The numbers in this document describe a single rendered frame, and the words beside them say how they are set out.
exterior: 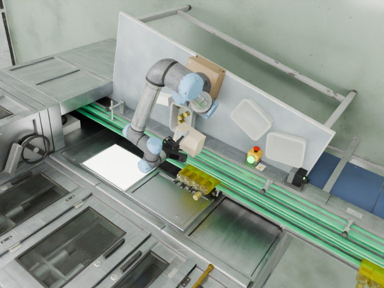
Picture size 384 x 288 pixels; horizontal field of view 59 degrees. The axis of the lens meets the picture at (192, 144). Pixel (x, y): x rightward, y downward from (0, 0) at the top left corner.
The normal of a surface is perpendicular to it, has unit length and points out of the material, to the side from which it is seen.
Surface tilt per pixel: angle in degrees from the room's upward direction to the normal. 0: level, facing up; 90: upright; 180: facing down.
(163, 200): 90
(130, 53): 0
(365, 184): 90
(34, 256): 90
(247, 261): 90
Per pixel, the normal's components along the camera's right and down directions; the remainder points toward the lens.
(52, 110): 0.80, 0.41
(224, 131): -0.58, 0.43
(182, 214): 0.11, -0.80
